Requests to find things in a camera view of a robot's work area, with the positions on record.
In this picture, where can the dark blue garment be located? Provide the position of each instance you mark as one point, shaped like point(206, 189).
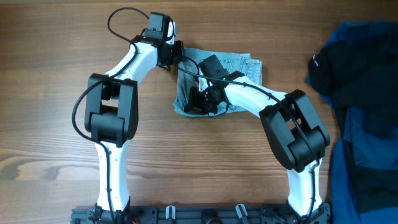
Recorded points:
point(342, 193)

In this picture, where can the light blue denim shorts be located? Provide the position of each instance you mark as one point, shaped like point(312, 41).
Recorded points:
point(244, 63)

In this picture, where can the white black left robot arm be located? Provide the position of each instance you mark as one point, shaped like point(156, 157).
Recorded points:
point(111, 117)

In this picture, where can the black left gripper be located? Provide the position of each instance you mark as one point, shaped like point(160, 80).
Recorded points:
point(178, 45)

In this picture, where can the black garment with white print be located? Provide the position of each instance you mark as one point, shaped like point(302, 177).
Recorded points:
point(360, 79)

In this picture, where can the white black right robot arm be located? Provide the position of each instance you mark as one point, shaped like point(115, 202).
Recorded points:
point(295, 133)

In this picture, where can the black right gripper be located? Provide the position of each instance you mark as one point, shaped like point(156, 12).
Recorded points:
point(193, 106)

